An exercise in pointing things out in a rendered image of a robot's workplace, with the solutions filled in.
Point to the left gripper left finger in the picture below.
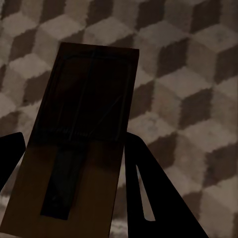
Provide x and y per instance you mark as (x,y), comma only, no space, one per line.
(12,148)

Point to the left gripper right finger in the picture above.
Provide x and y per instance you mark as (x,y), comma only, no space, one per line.
(173,217)

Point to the mousetrap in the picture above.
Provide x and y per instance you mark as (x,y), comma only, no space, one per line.
(67,182)

